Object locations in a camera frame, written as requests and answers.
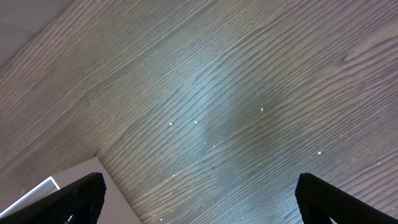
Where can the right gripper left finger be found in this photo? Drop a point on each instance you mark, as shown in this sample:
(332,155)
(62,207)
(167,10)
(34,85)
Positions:
(78,203)

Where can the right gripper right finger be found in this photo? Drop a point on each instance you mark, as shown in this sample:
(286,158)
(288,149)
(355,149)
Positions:
(321,203)

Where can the pink cardboard box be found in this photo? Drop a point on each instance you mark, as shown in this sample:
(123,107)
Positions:
(115,209)

